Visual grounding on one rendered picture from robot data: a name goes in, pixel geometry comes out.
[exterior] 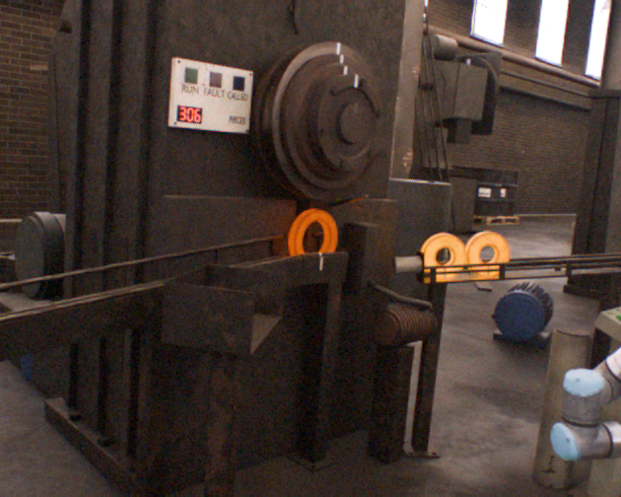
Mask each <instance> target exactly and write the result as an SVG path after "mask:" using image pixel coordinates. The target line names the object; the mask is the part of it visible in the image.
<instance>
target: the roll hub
mask: <svg viewBox="0 0 621 497"><path fill-rule="evenodd" d="M356 76H358V75H336V76H333V77H330V78H329V79H326V80H325V81H323V82H322V83H321V84H320V85H319V87H318V88H317V89H316V91H315V92H314V95H313V97H312V100H311V102H310V108H308V115H307V134H308V139H309V142H310V144H311V147H312V149H313V152H314V154H315V155H316V157H317V158H318V159H319V161H320V162H321V163H323V164H324V165H325V166H328V167H330V168H331V169H332V170H334V171H343V172H353V171H356V170H358V169H359V168H360V167H363V166H364V165H366V164H367V163H368V162H369V161H370V160H371V158H370V157H369V155H368V153H369V151H370V149H371V151H374V153H375V152H376V150H377V147H378V145H379V144H380V141H381V138H382V133H383V119H381V118H378V116H377V114H378V112H379V110H383V109H382V104H381V102H380V99H379V96H378V94H377V91H376V89H375V88H374V86H373V85H372V84H371V83H370V82H369V81H368V80H367V79H365V78H363V77H361V76H358V82H357V87H355V77H356ZM361 79H365V80H367V83H368V84H367V86H366V87H361V86H360V81H361ZM332 86H335V87H337V89H338V92H337V95H336V96H334V95H332V94H331V88H332ZM321 128H327V130H328V134H327V136H325V137H322V136H321V135H320V130H321ZM341 160H347V166H346V168H345V167H340V164H339V163H340V161H341Z"/></svg>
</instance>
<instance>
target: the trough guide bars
mask: <svg viewBox="0 0 621 497"><path fill-rule="evenodd" d="M491 260H493V259H488V260H481V261H482V262H483V263H474V264H454V265H445V264H447V263H448V261H446V262H438V265H432V266H425V269H430V271H425V278H429V282H430V285H432V284H437V274H452V273H471V272H493V271H499V281H505V273H506V271H512V270H531V269H552V268H554V271H560V270H562V268H566V277H567V276H572V267H593V266H612V265H617V267H621V252H615V253H594V254H573V255H551V256H531V257H510V259H509V262H496V263H487V262H489V261H491ZM535 260H537V261H535ZM515 261H516V262H515ZM602 262H606V263H602ZM582 263H586V264H582ZM562 264H566V265H562ZM541 265H546V266H541ZM482 266H499V268H485V269H468V268H467V267H482ZM521 266H525V267H521ZM461 267H463V268H462V269H464V270H444V271H437V269H441V268H461Z"/></svg>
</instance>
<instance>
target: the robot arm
mask: <svg viewBox="0 0 621 497"><path fill-rule="evenodd" d="M563 387H564V391H563V402H562V416H561V423H556V424H555V425H554V427H553V429H552V433H550V438H551V443H552V447H553V449H555V452H556V453H557V455H558V456H559V457H560V458H561V459H563V460H565V461H574V462H578V461H588V460H607V461H608V462H610V461H611V459H610V458H620V457H621V425H619V424H618V423H617V422H614V421H608V422H600V417H601V407H602V406H604V405H606V404H608V403H609V402H611V401H613V400H616V399H618V398H620V397H621V349H619V350H618V351H617V352H615V353H614V354H612V355H611V356H609V357H607V358H606V359H605V360H604V361H603V362H601V363H600V364H599V366H598V367H597V368H596V369H594V370H593V371H590V370H581V369H579V370H572V371H570V372H568V373H566V375H565V380H564V382H563Z"/></svg>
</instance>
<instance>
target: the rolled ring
mask: <svg viewBox="0 0 621 497"><path fill-rule="evenodd" d="M316 220H317V221H318V223H319V224H320V225H321V227H322V230H323V243H322V246H321V248H320V250H319V252H329V251H335V248H336V244H337V228H336V225H335V221H334V219H333V218H332V216H331V215H330V214H329V213H327V212H324V211H321V210H315V209H312V210H307V211H305V212H303V213H302V214H300V215H299V216H298V217H297V219H296V220H295V223H294V224H293V227H291V229H290V232H289V237H288V248H289V253H290V255H295V254H299V253H305V252H304V249H303V235H304V232H305V230H306V228H307V227H308V225H310V224H312V223H313V221H316Z"/></svg>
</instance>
